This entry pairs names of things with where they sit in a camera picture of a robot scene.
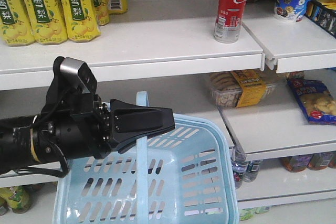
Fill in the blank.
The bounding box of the light blue plastic basket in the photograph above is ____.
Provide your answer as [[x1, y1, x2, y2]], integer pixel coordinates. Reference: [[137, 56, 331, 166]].
[[52, 91, 240, 224]]

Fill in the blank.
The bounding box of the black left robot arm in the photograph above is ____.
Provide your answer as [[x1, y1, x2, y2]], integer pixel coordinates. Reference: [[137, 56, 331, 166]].
[[1, 93, 175, 178]]

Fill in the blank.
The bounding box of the clear water bottle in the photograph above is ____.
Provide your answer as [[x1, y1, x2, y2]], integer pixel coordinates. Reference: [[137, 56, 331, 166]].
[[231, 148, 248, 189], [244, 159, 263, 183]]

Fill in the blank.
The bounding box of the blue biscuit bag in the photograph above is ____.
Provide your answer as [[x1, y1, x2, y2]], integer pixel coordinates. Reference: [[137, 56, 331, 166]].
[[287, 79, 335, 125]]

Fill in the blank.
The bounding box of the yellow iced tea bottle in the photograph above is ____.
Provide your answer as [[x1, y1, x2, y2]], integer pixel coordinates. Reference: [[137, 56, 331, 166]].
[[1, 186, 32, 214]]

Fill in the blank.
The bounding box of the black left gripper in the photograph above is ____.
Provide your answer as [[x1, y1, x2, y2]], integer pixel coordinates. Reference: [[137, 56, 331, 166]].
[[34, 93, 175, 162]]

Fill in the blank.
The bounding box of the clear cookie tray yellow label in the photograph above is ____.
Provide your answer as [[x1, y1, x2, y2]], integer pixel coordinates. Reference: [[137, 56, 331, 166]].
[[205, 69, 286, 108]]

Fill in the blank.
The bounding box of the red coke aluminium bottle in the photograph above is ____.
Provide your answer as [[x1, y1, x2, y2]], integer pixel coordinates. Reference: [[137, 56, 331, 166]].
[[214, 0, 247, 44]]

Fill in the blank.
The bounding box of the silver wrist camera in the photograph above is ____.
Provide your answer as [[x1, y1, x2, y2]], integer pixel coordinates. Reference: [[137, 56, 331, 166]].
[[60, 57, 97, 94]]

